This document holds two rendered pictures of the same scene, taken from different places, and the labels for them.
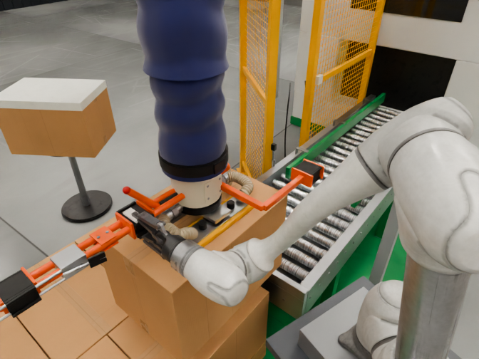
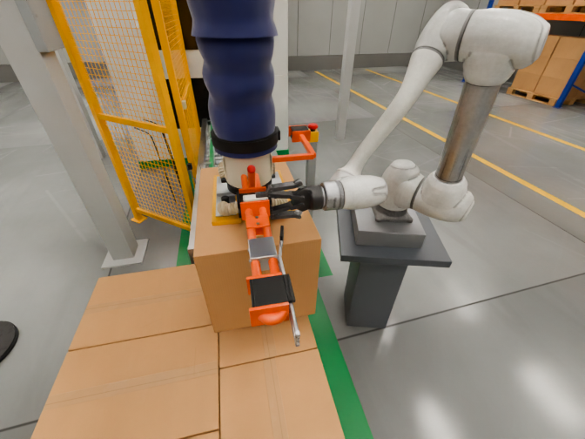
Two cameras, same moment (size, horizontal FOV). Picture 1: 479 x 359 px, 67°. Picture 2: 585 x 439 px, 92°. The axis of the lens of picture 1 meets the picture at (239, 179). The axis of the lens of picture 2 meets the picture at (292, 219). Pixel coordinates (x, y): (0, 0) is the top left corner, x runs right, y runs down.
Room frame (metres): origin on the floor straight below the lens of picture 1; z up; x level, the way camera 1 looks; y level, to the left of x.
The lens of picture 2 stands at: (0.31, 0.80, 1.66)
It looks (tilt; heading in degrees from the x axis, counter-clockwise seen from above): 37 degrees down; 307
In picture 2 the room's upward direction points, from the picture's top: 1 degrees clockwise
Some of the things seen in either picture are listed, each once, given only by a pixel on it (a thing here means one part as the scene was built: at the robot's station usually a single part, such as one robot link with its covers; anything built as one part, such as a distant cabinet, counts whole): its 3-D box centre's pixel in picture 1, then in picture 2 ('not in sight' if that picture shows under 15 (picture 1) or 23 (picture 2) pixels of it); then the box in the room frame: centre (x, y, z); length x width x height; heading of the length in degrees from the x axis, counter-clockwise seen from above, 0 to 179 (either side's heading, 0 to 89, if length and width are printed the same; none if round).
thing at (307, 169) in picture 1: (307, 172); (299, 133); (1.07, -0.24, 1.19); 0.09 x 0.08 x 0.05; 49
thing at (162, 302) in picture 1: (199, 250); (254, 236); (1.00, 0.16, 0.87); 0.60 x 0.40 x 0.40; 140
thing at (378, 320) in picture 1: (391, 317); (400, 184); (0.61, -0.43, 1.00); 0.18 x 0.16 x 0.22; 178
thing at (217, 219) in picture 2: not in sight; (225, 192); (1.07, 0.22, 1.09); 0.34 x 0.10 x 0.05; 139
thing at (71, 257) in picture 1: (69, 261); (262, 253); (0.66, 0.45, 1.19); 0.07 x 0.07 x 0.04; 49
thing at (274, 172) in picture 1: (308, 153); (202, 169); (2.33, -0.52, 0.50); 2.31 x 0.05 x 0.19; 140
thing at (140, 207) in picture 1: (136, 219); (254, 203); (0.82, 0.31, 1.20); 0.10 x 0.08 x 0.06; 49
